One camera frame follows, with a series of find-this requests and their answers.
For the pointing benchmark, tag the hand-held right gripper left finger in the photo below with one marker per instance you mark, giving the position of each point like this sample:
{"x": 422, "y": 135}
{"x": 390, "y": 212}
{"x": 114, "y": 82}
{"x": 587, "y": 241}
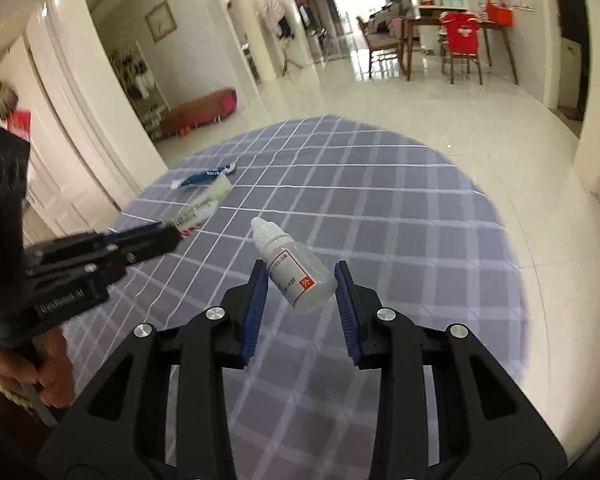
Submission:
{"x": 252, "y": 320}

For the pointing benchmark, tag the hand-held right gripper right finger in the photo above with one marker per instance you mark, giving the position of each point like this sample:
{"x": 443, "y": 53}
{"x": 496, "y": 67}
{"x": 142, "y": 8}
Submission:
{"x": 347, "y": 310}

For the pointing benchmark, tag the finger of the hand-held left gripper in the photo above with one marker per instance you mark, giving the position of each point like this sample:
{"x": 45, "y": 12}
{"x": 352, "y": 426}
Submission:
{"x": 140, "y": 234}
{"x": 150, "y": 251}

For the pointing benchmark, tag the white dropper bottle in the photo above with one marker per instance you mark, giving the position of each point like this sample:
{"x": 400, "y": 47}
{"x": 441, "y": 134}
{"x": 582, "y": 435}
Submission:
{"x": 295, "y": 270}

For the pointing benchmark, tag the green white checked sachet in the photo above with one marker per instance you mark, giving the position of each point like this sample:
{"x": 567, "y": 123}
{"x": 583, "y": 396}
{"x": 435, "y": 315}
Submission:
{"x": 205, "y": 205}

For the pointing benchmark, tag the person's left hand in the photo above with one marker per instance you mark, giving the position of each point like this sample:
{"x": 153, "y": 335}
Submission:
{"x": 57, "y": 375}

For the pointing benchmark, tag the grey grid tablecloth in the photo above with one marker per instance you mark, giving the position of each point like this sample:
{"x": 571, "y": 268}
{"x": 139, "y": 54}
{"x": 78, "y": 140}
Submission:
{"x": 380, "y": 235}

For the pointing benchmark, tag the blue plastic wrapper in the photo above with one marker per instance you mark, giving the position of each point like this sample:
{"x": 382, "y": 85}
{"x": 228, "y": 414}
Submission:
{"x": 202, "y": 176}

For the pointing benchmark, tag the orange slippers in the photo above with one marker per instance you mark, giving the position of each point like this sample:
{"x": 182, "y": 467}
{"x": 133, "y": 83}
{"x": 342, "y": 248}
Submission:
{"x": 183, "y": 133}

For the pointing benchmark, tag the brown padded bench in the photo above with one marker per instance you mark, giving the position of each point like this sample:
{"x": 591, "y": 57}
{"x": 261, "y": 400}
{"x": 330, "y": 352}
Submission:
{"x": 200, "y": 110}

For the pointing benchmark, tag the white shoe rack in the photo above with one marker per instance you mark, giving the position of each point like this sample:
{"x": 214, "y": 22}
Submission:
{"x": 140, "y": 85}

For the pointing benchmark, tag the red door decoration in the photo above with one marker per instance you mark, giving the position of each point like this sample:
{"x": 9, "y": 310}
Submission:
{"x": 20, "y": 125}

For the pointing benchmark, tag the dried leaf door hanging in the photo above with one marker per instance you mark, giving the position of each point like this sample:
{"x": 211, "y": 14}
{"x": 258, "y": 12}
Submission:
{"x": 6, "y": 92}

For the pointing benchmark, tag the wooden tripod stand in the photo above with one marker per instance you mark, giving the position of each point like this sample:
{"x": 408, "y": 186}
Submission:
{"x": 290, "y": 55}

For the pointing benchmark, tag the hanging clothes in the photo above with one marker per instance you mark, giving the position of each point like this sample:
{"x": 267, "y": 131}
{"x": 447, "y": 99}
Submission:
{"x": 276, "y": 12}

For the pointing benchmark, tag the wooden dining chair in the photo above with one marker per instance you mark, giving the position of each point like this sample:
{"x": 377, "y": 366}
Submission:
{"x": 380, "y": 42}

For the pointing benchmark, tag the chair with red cover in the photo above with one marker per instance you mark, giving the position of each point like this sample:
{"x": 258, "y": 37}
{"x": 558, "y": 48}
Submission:
{"x": 460, "y": 32}

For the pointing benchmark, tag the wooden dining table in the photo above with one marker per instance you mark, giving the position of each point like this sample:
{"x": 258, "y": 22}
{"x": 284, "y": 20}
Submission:
{"x": 425, "y": 20}

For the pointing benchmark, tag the red tote bag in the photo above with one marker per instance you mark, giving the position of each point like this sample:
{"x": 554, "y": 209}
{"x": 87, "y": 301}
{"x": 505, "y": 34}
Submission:
{"x": 499, "y": 12}

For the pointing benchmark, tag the framed wall picture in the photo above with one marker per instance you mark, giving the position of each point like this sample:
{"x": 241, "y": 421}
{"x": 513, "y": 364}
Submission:
{"x": 160, "y": 21}

